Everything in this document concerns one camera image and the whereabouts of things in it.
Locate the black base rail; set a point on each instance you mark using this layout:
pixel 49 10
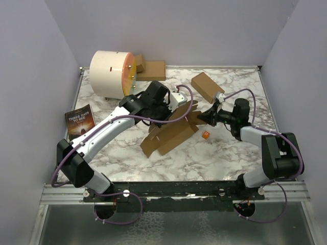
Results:
pixel 180 196

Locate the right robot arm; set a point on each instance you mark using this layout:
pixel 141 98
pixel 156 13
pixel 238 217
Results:
pixel 281 158

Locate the dark book three days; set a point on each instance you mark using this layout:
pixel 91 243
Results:
pixel 79 121

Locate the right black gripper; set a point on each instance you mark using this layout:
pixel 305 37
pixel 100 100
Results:
pixel 209 116

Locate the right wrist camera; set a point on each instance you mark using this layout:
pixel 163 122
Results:
pixel 220 98

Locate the small cardboard box at back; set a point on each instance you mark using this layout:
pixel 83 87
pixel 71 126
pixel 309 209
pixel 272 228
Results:
pixel 140 63

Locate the small orange cube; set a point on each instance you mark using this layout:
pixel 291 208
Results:
pixel 205 134

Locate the folded brown cardboard box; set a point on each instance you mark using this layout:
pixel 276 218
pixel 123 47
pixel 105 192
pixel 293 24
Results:
pixel 206 87

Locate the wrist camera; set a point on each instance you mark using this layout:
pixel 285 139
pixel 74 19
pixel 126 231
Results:
pixel 220 98
pixel 175 100

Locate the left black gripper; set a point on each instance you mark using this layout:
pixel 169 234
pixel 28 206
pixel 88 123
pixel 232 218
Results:
pixel 168 112

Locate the round white drawer cabinet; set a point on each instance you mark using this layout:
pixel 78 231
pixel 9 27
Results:
pixel 112 74

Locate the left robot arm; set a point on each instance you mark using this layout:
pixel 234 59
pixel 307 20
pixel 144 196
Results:
pixel 73 157

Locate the large flat cardboard box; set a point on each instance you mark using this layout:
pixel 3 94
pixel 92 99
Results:
pixel 154 71

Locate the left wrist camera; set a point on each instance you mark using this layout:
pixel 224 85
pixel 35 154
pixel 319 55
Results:
pixel 175 100

